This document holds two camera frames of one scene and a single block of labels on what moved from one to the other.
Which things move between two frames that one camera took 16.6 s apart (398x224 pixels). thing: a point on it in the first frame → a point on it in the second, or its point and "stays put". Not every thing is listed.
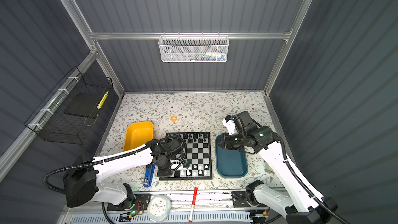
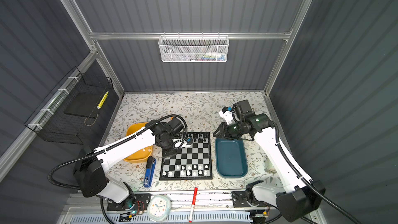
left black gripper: [165, 173] → [168, 153]
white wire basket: [193, 49] stays put
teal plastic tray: [230, 162] stays put
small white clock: [158, 208] stays put
